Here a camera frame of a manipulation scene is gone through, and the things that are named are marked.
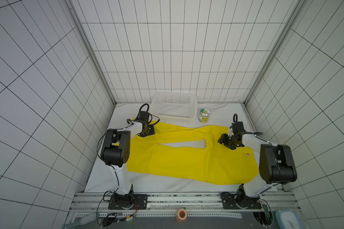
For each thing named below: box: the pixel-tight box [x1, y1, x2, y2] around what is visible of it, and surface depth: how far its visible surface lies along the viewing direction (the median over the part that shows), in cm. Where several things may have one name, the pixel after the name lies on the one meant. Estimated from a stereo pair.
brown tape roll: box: [176, 208, 188, 223], surface depth 61 cm
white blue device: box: [275, 210, 303, 229], surface depth 67 cm
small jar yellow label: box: [197, 108, 211, 124], surface depth 106 cm
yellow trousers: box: [127, 124, 259, 185], surface depth 90 cm
